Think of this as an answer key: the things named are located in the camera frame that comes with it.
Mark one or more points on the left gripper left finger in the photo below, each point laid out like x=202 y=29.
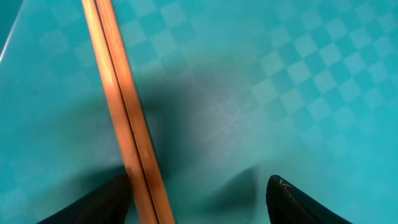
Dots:
x=108 y=203

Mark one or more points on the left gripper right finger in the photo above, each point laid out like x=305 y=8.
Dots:
x=287 y=204

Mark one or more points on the short-looking wooden chopstick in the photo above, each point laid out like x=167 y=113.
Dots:
x=136 y=117

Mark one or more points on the long wooden chopstick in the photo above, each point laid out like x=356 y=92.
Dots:
x=131 y=160

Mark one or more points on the teal plastic serving tray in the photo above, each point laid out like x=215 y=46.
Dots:
x=233 y=92

